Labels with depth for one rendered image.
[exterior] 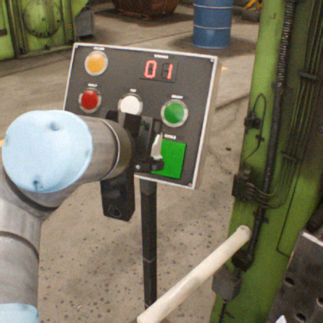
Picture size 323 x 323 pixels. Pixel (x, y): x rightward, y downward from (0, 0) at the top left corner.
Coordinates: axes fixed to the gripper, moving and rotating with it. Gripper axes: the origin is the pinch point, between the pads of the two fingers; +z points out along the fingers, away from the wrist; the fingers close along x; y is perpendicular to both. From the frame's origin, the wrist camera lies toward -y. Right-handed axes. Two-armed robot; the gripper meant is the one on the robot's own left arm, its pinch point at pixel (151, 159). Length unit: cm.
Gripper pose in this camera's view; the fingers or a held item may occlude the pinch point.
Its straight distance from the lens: 63.7
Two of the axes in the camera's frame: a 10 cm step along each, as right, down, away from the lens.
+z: 3.0, -0.4, 9.5
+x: -9.4, -1.9, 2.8
